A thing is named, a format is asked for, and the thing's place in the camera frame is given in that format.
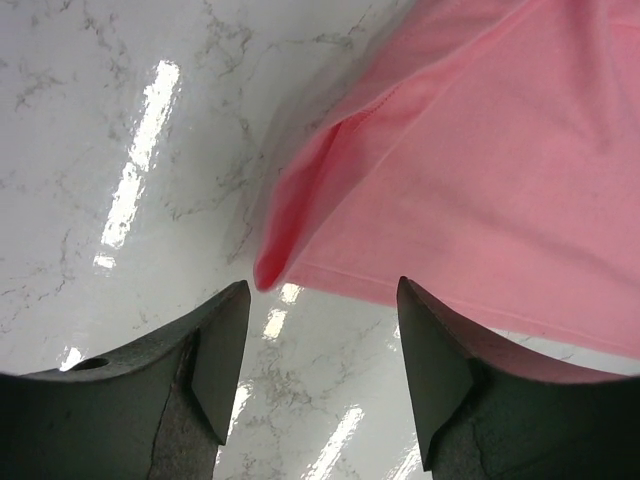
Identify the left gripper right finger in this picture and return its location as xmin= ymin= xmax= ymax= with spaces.
xmin=397 ymin=278 xmax=635 ymax=479

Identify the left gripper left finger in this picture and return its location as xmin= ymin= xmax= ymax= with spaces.
xmin=14 ymin=281 xmax=251 ymax=479

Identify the light pink t shirt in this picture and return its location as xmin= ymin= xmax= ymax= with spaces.
xmin=254 ymin=1 xmax=639 ymax=358

